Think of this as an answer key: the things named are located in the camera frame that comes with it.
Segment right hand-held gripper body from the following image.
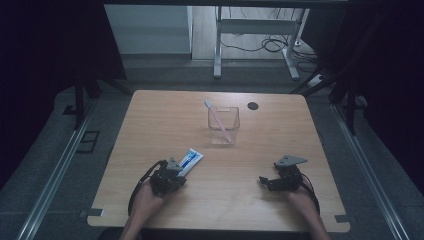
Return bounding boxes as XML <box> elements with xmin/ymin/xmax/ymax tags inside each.
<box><xmin>273</xmin><ymin>154</ymin><xmax>309</xmax><ymax>193</ymax></box>

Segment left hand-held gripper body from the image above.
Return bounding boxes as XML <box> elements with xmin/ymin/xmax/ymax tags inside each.
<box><xmin>149</xmin><ymin>157</ymin><xmax>184</xmax><ymax>197</ymax></box>

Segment white and blue toothpaste tube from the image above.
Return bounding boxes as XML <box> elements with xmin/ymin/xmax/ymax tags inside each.
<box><xmin>177</xmin><ymin>148</ymin><xmax>205</xmax><ymax>178</ymax></box>

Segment pink toothbrush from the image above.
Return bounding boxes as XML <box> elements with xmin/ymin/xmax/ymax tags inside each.
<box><xmin>203</xmin><ymin>99</ymin><xmax>234</xmax><ymax>144</ymax></box>

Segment clear plastic cup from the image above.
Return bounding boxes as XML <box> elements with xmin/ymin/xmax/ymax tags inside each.
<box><xmin>207</xmin><ymin>105</ymin><xmax>241</xmax><ymax>146</ymax></box>

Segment person's left hand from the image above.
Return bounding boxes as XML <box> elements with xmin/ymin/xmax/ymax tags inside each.
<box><xmin>130</xmin><ymin>181</ymin><xmax>166</xmax><ymax>222</ymax></box>

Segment person's right hand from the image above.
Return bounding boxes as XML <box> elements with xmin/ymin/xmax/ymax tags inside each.
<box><xmin>285</xmin><ymin>188</ymin><xmax>318</xmax><ymax>218</ymax></box>

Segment black metal stand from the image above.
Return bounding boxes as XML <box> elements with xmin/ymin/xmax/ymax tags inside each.
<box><xmin>63</xmin><ymin>66</ymin><xmax>133</xmax><ymax>131</ymax></box>
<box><xmin>289</xmin><ymin>63</ymin><xmax>368</xmax><ymax>136</ymax></box>

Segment white power strip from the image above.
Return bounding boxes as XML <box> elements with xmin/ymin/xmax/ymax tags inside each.
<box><xmin>308</xmin><ymin>73</ymin><xmax>326</xmax><ymax>88</ymax></box>

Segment dark curtain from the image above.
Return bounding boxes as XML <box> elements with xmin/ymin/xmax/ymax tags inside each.
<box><xmin>299</xmin><ymin>0</ymin><xmax>424</xmax><ymax>201</ymax></box>
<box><xmin>0</xmin><ymin>0</ymin><xmax>128</xmax><ymax>189</ymax></box>

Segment white cabinet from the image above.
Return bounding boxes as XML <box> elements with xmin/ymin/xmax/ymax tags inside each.
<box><xmin>103</xmin><ymin>4</ymin><xmax>194</xmax><ymax>55</ymax></box>

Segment right hand-held gripper black cable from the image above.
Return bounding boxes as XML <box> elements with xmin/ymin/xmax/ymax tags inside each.
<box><xmin>299</xmin><ymin>173</ymin><xmax>322</xmax><ymax>216</ymax></box>

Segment hand-held gripper black cable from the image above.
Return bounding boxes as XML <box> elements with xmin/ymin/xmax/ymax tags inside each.
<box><xmin>127</xmin><ymin>159</ymin><xmax>168</xmax><ymax>218</ymax></box>
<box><xmin>299</xmin><ymin>173</ymin><xmax>322</xmax><ymax>216</ymax></box>

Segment left hand-held gripper black cable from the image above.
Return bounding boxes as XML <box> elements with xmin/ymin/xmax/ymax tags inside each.
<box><xmin>127</xmin><ymin>159</ymin><xmax>168</xmax><ymax>218</ymax></box>

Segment metal floor rail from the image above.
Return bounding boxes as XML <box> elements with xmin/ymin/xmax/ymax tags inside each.
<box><xmin>16</xmin><ymin>99</ymin><xmax>98</xmax><ymax>240</ymax></box>
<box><xmin>331</xmin><ymin>103</ymin><xmax>403</xmax><ymax>240</ymax></box>

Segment black floor cables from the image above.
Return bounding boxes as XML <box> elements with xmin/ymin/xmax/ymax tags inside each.
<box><xmin>219</xmin><ymin>33</ymin><xmax>321</xmax><ymax>73</ymax></box>

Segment white desk frame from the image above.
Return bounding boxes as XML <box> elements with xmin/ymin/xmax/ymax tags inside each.
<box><xmin>213</xmin><ymin>6</ymin><xmax>311</xmax><ymax>81</ymax></box>

